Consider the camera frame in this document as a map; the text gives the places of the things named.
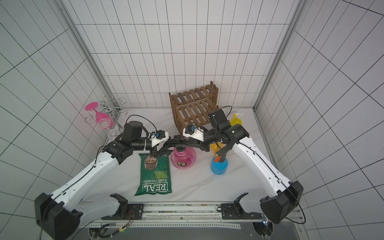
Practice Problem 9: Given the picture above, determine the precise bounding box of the pink pressure sprayer bottle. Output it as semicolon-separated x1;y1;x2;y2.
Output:
171;147;197;170

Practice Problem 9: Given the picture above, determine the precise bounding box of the blue spray bottle orange trigger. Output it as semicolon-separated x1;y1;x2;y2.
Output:
211;152;229;175

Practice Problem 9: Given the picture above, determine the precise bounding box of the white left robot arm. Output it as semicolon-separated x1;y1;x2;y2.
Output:
34;121;188;240

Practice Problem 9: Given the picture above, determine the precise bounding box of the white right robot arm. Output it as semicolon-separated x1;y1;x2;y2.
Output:
183;109;304;224

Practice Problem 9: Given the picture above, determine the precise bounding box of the green chips bag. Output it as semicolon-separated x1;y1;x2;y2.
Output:
135;154;172;196

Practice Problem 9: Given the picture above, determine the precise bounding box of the yellow spray bottle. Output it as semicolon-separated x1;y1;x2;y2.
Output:
230;113;244;126

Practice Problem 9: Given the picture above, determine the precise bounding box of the clear wine glass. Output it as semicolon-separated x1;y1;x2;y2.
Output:
107;129;121;141

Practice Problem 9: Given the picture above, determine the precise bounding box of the pink wine glass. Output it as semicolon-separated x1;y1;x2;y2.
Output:
85;102;115;130

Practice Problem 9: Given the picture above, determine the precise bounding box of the chrome wine glass rack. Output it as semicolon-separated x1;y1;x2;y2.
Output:
87;95;128;133

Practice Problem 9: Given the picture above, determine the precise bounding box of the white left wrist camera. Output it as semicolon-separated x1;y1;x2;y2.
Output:
150;130;169;148

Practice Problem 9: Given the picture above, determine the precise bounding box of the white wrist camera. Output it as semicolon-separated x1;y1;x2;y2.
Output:
150;130;169;148
183;125;204;142

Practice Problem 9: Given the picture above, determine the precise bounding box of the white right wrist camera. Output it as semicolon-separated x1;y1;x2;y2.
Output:
183;125;204;142

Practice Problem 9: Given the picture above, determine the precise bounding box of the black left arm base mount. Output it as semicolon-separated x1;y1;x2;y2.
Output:
102;193;144;221

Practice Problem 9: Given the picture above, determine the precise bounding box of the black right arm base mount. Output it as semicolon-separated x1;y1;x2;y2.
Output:
217;193;262;220

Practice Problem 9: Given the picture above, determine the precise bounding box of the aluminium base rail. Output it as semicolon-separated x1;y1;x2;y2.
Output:
76;200;302;230

